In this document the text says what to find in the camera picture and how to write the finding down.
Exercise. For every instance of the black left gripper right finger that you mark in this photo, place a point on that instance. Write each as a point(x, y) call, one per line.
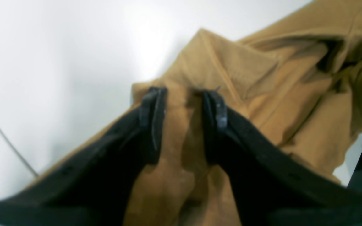
point(278, 182)

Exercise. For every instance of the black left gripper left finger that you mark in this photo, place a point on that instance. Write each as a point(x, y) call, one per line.
point(93, 186)

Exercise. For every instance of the brown t-shirt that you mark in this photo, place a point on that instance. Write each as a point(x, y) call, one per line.
point(299, 81)

